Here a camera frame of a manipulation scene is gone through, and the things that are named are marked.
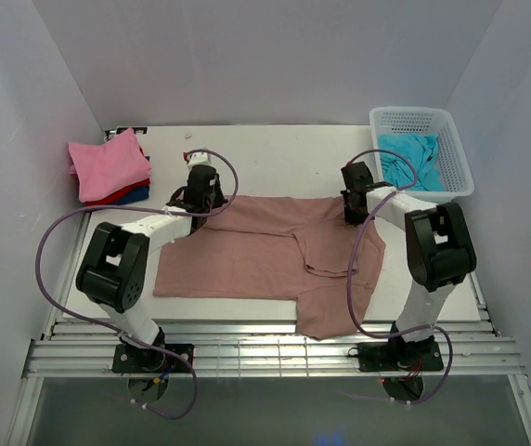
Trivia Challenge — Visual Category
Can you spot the dusty pink t shirt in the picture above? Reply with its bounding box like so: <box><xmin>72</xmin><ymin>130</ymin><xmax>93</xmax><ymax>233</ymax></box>
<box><xmin>153</xmin><ymin>196</ymin><xmax>385</xmax><ymax>340</ymax></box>

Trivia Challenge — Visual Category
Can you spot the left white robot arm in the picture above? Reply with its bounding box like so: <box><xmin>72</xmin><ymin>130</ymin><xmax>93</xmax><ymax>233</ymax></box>
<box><xmin>75</xmin><ymin>161</ymin><xmax>227</xmax><ymax>372</ymax></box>

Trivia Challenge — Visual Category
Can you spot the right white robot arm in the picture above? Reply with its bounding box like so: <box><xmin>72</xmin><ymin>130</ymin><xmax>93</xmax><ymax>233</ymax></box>
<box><xmin>341</xmin><ymin>162</ymin><xmax>477</xmax><ymax>373</ymax></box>

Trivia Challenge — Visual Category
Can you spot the folded blue t shirt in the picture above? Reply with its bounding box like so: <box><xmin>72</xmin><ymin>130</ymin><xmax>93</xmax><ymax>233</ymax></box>
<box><xmin>86</xmin><ymin>155</ymin><xmax>153</xmax><ymax>213</ymax></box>

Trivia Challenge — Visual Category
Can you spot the white plastic basket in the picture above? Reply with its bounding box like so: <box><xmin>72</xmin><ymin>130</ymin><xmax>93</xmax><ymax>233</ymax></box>
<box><xmin>369</xmin><ymin>107</ymin><xmax>474</xmax><ymax>203</ymax></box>

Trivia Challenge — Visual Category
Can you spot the turquoise t shirt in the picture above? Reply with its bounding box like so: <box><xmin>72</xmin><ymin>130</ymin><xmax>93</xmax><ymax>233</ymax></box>
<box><xmin>378</xmin><ymin>134</ymin><xmax>445</xmax><ymax>191</ymax></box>

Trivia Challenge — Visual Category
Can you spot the folded red t shirt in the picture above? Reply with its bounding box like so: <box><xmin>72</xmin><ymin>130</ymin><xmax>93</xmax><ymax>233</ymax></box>
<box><xmin>84</xmin><ymin>178</ymin><xmax>150</xmax><ymax>206</ymax></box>

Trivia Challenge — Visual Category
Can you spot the folded pink t shirt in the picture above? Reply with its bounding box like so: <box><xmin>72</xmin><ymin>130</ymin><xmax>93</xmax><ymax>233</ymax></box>
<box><xmin>68</xmin><ymin>128</ymin><xmax>151</xmax><ymax>203</ymax></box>

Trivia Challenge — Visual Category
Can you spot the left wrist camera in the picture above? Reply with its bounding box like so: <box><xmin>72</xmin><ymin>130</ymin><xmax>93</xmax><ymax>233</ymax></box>
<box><xmin>183</xmin><ymin>151</ymin><xmax>212</xmax><ymax>170</ymax></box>

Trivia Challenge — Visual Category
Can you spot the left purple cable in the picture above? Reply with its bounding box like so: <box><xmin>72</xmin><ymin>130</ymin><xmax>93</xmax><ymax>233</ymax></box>
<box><xmin>35</xmin><ymin>148</ymin><xmax>240</xmax><ymax>421</ymax></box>

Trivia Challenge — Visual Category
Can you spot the purple cable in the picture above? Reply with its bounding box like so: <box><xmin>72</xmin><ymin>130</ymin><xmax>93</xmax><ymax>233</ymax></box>
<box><xmin>35</xmin><ymin>148</ymin><xmax>240</xmax><ymax>421</ymax></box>
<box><xmin>339</xmin><ymin>149</ymin><xmax>453</xmax><ymax>406</ymax></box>

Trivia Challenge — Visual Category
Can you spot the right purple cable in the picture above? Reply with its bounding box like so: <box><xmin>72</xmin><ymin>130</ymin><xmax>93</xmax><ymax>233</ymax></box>
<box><xmin>339</xmin><ymin>149</ymin><xmax>453</xmax><ymax>406</ymax></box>

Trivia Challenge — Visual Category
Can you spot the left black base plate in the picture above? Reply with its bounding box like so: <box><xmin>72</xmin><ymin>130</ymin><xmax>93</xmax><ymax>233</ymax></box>
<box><xmin>111</xmin><ymin>342</ymin><xmax>196</xmax><ymax>375</ymax></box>

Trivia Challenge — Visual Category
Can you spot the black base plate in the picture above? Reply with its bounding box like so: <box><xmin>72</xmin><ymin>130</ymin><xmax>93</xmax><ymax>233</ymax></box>
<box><xmin>111</xmin><ymin>342</ymin><xmax>196</xmax><ymax>375</ymax></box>
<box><xmin>349</xmin><ymin>338</ymin><xmax>444</xmax><ymax>372</ymax></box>

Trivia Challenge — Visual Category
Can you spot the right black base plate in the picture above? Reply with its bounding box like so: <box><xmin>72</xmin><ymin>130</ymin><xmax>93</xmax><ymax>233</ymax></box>
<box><xmin>349</xmin><ymin>338</ymin><xmax>444</xmax><ymax>372</ymax></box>

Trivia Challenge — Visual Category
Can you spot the aluminium frame rail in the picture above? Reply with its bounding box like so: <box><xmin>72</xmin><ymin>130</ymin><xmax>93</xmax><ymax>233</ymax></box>
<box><xmin>23</xmin><ymin>321</ymin><xmax>525</xmax><ymax>378</ymax></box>

